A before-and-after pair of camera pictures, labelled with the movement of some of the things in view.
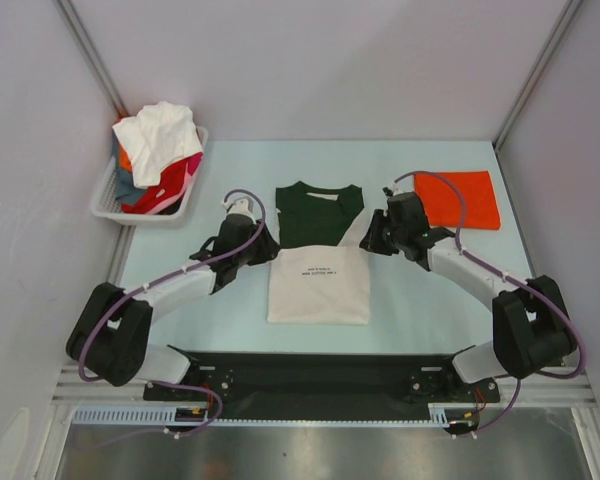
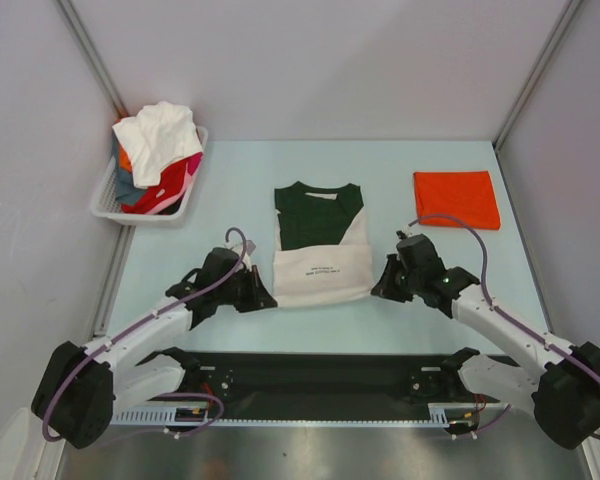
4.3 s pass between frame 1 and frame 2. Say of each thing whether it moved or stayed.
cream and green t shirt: moved
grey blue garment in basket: stayed
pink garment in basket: stayed
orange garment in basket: stayed
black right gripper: moved
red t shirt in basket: stayed
